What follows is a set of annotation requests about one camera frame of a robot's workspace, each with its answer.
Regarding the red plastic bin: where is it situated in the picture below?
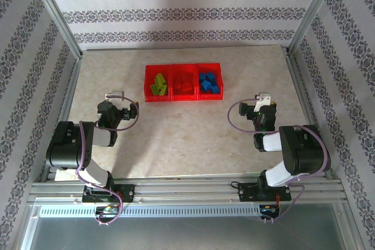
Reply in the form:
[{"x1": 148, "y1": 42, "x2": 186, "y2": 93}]
[
  {"x1": 145, "y1": 64, "x2": 172, "y2": 103},
  {"x1": 170, "y1": 64, "x2": 198, "y2": 102},
  {"x1": 196, "y1": 62, "x2": 224, "y2": 101}
]

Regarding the grey sheet metal panel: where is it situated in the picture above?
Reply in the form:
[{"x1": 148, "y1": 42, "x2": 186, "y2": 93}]
[{"x1": 20, "y1": 203, "x2": 361, "y2": 250}]

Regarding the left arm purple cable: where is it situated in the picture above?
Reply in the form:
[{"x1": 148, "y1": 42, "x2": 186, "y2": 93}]
[{"x1": 75, "y1": 96, "x2": 140, "y2": 227}]

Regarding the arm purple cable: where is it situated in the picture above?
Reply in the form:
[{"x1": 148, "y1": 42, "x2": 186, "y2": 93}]
[
  {"x1": 227, "y1": 100, "x2": 329, "y2": 224},
  {"x1": 75, "y1": 96, "x2": 140, "y2": 227}
]

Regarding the aluminium side rail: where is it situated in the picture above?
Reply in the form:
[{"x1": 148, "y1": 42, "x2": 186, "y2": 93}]
[
  {"x1": 40, "y1": 56, "x2": 84, "y2": 182},
  {"x1": 285, "y1": 47, "x2": 336, "y2": 180}
]

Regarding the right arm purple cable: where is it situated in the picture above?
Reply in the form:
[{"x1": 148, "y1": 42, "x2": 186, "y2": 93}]
[{"x1": 227, "y1": 100, "x2": 329, "y2": 224}]

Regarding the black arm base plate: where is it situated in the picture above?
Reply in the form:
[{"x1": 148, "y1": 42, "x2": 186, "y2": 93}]
[
  {"x1": 237, "y1": 182, "x2": 291, "y2": 203},
  {"x1": 81, "y1": 184, "x2": 136, "y2": 204}
]

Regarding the small circuit board with wires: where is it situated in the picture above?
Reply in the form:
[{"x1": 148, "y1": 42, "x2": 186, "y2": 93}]
[
  {"x1": 259, "y1": 204, "x2": 281, "y2": 215},
  {"x1": 96, "y1": 205, "x2": 121, "y2": 215}
]

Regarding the aluminium frame post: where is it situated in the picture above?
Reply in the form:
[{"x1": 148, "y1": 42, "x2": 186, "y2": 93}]
[
  {"x1": 25, "y1": 0, "x2": 84, "y2": 60},
  {"x1": 287, "y1": 0, "x2": 345, "y2": 56}
]

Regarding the thin aluminium wall rail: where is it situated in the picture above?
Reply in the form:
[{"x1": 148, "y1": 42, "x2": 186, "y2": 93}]
[{"x1": 81, "y1": 44, "x2": 289, "y2": 51}]

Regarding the wide aluminium mounting rail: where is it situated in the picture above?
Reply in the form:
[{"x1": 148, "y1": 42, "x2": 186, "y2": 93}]
[{"x1": 28, "y1": 173, "x2": 348, "y2": 204}]

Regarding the slotted grey cable duct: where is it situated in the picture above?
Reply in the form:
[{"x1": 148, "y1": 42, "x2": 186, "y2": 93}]
[{"x1": 37, "y1": 204, "x2": 261, "y2": 218}]

